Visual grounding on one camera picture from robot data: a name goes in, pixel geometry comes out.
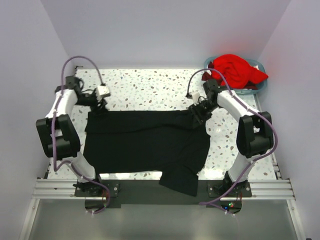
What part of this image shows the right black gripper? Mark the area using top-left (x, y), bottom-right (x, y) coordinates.
top-left (188, 99), bottom-right (220, 129)

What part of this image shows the black t shirt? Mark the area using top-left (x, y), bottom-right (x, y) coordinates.
top-left (83, 110), bottom-right (210, 197)

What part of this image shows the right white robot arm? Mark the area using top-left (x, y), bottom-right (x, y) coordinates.
top-left (186, 79), bottom-right (276, 197)

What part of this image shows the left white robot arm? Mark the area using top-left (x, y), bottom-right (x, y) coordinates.
top-left (35, 76), bottom-right (111, 198)

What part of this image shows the teal plastic laundry basket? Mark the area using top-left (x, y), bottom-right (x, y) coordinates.
top-left (203, 55), bottom-right (268, 96)

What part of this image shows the red t shirt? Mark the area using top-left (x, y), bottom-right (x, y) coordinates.
top-left (208, 54), bottom-right (269, 90)

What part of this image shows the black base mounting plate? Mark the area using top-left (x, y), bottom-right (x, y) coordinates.
top-left (74, 178), bottom-right (253, 215)

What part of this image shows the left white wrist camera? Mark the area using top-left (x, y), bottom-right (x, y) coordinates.
top-left (95, 85), bottom-right (111, 102)

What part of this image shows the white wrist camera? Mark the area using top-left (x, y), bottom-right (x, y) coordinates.
top-left (95, 85), bottom-right (111, 102)
top-left (186, 91), bottom-right (201, 105)

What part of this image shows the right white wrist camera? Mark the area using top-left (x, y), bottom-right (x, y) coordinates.
top-left (186, 91), bottom-right (201, 105)

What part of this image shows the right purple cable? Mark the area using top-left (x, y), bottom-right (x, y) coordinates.
top-left (186, 68), bottom-right (279, 210)

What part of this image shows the aluminium extrusion rail frame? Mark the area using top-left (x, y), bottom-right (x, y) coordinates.
top-left (18, 65), bottom-right (307, 240)

